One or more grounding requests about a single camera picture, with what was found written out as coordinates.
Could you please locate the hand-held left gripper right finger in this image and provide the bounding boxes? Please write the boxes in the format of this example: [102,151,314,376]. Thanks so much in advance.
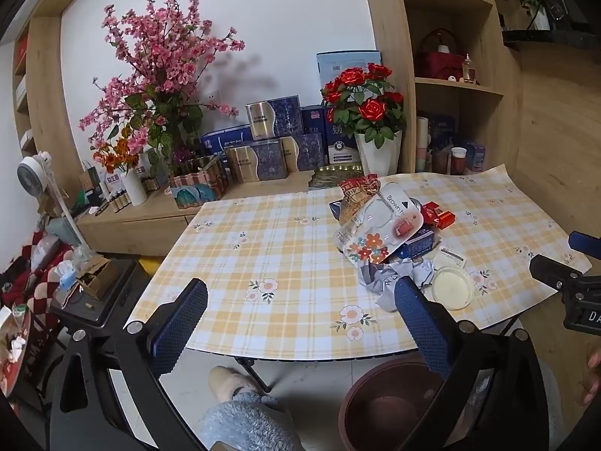
[393,275,557,451]

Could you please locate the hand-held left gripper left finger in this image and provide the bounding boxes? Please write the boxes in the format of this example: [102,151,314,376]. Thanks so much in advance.
[49,278,210,451]

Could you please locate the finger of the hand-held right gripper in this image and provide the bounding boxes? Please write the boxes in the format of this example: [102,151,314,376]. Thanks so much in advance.
[530,254,583,294]
[568,231,601,255]

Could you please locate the white plastic lid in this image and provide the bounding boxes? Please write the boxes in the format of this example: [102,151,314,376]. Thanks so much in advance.
[431,265,475,311]

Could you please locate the blue red carton box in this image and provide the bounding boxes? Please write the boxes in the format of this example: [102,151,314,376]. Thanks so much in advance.
[399,228,439,259]

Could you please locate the brown plastic bin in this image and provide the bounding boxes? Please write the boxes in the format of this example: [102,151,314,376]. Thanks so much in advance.
[338,354,470,451]

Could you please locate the red white cigarette box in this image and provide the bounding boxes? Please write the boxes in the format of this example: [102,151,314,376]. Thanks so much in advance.
[419,201,444,227]

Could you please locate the person's right hand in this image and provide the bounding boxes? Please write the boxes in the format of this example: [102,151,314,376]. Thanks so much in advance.
[587,351,601,405]

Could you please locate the crumpled grey paper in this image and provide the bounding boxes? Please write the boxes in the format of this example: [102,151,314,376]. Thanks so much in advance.
[359,260,435,313]

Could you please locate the black stool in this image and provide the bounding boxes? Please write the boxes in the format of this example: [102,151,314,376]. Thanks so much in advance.
[49,258,142,334]

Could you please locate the small white card box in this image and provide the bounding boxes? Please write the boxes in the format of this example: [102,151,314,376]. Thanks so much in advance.
[432,247,468,271]

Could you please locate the beige plush slipper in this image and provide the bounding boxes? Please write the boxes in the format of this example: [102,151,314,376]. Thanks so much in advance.
[209,365,264,402]

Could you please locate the clear floral blister pack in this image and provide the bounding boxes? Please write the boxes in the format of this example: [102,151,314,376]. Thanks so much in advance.
[333,192,421,264]

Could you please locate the grey slipper foot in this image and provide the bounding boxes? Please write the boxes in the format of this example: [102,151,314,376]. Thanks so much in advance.
[199,392,304,451]

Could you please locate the yellow checkered tablecloth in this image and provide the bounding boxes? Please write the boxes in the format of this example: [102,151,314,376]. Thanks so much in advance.
[126,163,593,353]

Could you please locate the small blue box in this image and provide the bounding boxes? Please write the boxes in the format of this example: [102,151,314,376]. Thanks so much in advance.
[462,141,486,172]

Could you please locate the row of small amber bottles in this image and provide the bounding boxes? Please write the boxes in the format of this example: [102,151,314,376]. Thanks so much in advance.
[103,190,132,212]

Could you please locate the white cylindrical vase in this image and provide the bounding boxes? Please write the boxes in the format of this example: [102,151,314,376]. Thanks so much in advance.
[119,169,147,206]

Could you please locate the red snack bag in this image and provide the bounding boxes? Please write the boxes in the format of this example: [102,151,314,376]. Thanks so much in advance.
[339,174,380,224]

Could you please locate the red white argyle blanket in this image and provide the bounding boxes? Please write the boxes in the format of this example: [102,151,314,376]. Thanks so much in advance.
[0,232,71,334]

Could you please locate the gold tray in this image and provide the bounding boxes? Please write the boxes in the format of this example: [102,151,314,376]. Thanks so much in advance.
[307,164,367,191]

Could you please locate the blue book box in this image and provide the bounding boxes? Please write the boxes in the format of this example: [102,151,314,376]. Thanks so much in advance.
[432,115,456,151]

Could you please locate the gold blue gift box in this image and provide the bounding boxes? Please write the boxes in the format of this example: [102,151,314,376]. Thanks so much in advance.
[280,134,325,172]
[224,143,288,183]
[245,95,302,142]

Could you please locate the stack of pastel cups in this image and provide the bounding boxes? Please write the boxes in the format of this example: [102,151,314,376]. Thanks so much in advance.
[415,115,433,172]

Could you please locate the orange artificial flowers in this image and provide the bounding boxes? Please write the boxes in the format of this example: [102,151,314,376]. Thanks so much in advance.
[91,138,142,174]

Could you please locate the blue white flat box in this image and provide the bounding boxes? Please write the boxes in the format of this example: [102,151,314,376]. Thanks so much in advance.
[202,124,254,156]

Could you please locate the white blue carton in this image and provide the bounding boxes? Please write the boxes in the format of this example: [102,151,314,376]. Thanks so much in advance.
[324,122,362,166]

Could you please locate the white fan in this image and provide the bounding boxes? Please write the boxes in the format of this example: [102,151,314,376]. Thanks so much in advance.
[17,150,88,250]

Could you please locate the red rose bouquet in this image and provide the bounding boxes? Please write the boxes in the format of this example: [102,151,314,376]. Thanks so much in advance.
[320,62,407,148]

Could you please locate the dark blue box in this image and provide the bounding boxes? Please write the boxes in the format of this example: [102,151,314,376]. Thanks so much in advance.
[300,104,327,136]

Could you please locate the pink blossom arrangement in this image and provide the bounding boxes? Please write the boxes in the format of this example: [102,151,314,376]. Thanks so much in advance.
[77,0,247,174]

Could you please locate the light blue large box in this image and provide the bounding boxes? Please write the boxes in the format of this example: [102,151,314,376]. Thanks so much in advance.
[316,50,382,99]

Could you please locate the black folding table frame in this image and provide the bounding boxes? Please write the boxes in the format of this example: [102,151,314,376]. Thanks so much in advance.
[232,356,273,394]

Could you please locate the red handled basket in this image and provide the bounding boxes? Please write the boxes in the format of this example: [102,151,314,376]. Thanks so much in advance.
[418,28,465,80]

